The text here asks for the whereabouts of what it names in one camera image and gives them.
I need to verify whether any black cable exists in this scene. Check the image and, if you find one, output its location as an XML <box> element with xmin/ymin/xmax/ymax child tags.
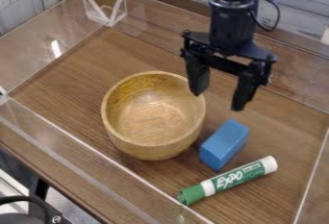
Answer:
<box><xmin>0</xmin><ymin>194</ymin><xmax>47</xmax><ymax>224</ymax></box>

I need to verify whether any black metal stand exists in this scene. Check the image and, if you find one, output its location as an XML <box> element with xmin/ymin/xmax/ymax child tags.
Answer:
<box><xmin>0</xmin><ymin>149</ymin><xmax>74</xmax><ymax>224</ymax></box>

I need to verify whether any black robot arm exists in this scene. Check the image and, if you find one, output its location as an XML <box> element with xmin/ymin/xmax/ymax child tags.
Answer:
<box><xmin>181</xmin><ymin>0</ymin><xmax>279</xmax><ymax>112</ymax></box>

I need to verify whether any blue rectangular block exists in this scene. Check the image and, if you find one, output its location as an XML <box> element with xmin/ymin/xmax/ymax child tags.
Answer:
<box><xmin>200</xmin><ymin>119</ymin><xmax>249</xmax><ymax>171</ymax></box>

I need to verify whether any green Expo marker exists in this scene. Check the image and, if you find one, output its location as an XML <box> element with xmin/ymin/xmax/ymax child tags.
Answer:
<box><xmin>178</xmin><ymin>156</ymin><xmax>279</xmax><ymax>206</ymax></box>

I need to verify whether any brown wooden bowl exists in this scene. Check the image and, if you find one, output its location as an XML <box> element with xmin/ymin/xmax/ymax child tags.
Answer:
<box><xmin>101</xmin><ymin>71</ymin><xmax>207</xmax><ymax>161</ymax></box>

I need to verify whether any clear acrylic enclosure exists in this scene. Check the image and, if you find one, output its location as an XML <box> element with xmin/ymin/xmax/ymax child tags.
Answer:
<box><xmin>0</xmin><ymin>0</ymin><xmax>329</xmax><ymax>224</ymax></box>

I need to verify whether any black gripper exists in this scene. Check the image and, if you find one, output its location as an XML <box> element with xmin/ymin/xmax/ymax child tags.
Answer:
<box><xmin>181</xmin><ymin>31</ymin><xmax>279</xmax><ymax>112</ymax></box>

